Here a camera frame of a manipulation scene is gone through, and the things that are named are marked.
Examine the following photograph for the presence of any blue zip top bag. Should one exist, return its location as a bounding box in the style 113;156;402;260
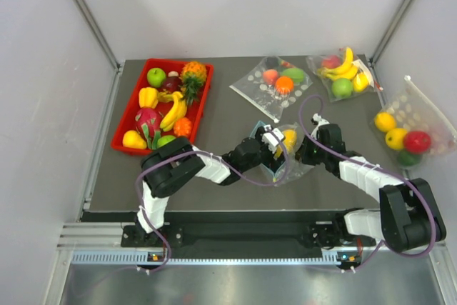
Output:
260;122;313;186

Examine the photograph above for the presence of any yellow lemon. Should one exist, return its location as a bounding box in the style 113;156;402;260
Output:
282;129;298;154

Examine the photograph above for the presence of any small orange pumpkin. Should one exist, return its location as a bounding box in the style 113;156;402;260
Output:
174;117;193;138

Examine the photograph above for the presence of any toy pineapple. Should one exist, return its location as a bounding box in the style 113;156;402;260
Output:
180;61;207;106

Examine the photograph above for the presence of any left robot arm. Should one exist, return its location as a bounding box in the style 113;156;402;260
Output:
135;129;291;246

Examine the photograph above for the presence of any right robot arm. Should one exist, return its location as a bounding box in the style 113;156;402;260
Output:
296;118;447;254

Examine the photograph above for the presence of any zip bag with bananas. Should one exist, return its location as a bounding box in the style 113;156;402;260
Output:
306;46;383;102

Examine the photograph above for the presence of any dotted zip bag with fruit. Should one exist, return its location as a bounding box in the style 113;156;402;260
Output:
230;56;312;123

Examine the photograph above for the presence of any dotted bag with lemons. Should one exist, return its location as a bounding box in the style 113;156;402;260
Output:
371;75;456;170

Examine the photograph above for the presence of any yellow banana bunch in bin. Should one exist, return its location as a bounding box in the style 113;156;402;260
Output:
159;91;187;132

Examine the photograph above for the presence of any dark red mangosteen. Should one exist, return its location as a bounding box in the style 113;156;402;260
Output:
162;71;182;94

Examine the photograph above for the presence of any pink dragon fruit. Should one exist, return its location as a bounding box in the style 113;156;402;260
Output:
134;107;163;150

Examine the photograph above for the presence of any yellow bell pepper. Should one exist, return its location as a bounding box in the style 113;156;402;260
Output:
139;87;159;109

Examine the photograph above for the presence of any green apple in bin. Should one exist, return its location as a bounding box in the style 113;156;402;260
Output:
146;67;167;88

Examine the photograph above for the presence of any yellow pear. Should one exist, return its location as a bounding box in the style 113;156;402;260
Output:
122;130;148;150

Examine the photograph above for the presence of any red plastic bin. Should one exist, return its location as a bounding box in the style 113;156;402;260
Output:
111;59;214;156

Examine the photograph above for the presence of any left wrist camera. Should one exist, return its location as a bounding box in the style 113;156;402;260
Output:
261;125;285;154

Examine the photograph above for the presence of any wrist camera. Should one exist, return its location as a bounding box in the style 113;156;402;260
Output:
261;125;285;154
311;113;329;133

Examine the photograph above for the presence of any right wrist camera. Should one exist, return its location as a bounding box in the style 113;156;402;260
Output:
311;113;329;133

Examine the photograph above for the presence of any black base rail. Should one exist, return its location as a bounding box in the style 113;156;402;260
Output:
121;210;376;251

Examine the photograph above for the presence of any grey cable duct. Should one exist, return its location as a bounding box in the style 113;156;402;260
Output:
71;251;357;266

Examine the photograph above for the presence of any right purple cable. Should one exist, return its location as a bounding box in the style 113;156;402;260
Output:
298;95;438;273

